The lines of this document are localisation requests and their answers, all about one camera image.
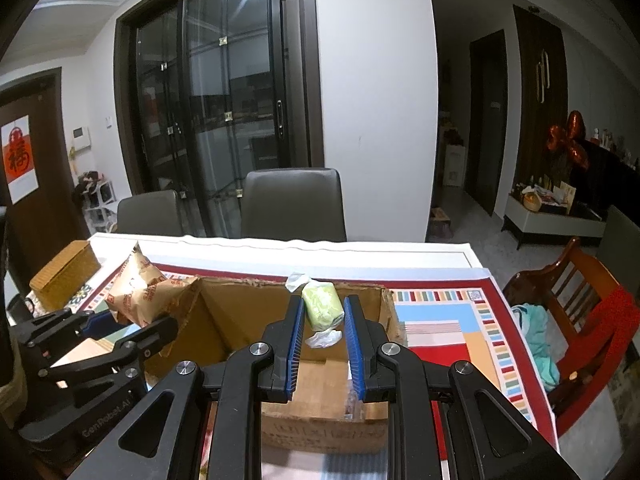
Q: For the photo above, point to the red cloth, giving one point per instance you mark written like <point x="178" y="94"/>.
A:
<point x="615" y="330"/>

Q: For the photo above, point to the white low cabinet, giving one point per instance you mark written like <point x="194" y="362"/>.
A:
<point x="550" y="225"/>

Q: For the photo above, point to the brown wooden door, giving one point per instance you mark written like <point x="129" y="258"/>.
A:
<point x="50" y="185"/>

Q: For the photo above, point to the woven brown basket box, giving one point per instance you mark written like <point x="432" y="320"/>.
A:
<point x="60" y="270"/>

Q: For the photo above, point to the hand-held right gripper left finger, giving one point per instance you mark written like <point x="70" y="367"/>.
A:
<point x="295" y="340"/>

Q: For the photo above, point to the small floor box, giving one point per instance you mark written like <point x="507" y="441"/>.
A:
<point x="441" y="222"/>

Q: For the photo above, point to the green candy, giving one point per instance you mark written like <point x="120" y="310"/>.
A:
<point x="322" y="305"/>

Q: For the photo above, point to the red white door poster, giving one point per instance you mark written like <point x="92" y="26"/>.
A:
<point x="19" y="160"/>

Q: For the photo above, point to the black mug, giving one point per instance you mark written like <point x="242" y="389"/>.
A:
<point x="20" y="307"/>

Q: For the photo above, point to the red foil balloons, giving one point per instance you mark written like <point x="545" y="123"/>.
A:
<point x="570" y="135"/>

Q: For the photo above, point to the white cube shelf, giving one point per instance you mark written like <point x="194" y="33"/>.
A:
<point x="97" y="205"/>

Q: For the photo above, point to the white intercom panel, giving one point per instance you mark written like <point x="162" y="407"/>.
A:
<point x="81" y="138"/>

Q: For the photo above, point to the gold brown snack packet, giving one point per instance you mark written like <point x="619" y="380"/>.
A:
<point x="140" y="290"/>

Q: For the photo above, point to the red wooden chair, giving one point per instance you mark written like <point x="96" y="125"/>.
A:
<point x="575" y="280"/>

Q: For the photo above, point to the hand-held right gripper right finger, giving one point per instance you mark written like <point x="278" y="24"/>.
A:
<point x="355" y="345"/>

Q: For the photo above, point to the wide grey dining chair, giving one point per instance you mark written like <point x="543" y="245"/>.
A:
<point x="292" y="205"/>

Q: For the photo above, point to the dark tall cabinet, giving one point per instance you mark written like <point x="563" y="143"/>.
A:
<point x="540" y="110"/>

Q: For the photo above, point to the brown cardboard box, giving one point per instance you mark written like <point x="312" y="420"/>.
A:
<point x="250" y="320"/>

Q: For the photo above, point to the teal cloth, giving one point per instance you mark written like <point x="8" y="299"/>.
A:
<point x="537" y="340"/>

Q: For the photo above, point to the colourful geometric tablecloth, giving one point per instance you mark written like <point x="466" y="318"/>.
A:
<point x="450" y="320"/>

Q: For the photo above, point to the black glass sliding door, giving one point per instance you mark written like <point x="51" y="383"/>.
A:
<point x="210" y="100"/>

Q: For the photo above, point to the small grey dining chair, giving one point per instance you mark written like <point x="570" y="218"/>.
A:
<point x="150" y="212"/>

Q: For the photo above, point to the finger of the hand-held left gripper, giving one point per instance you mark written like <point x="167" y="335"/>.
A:
<point x="155" y="332"/>
<point x="97" y="322"/>

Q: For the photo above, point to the white paper bag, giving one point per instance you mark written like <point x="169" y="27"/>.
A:
<point x="456" y="167"/>

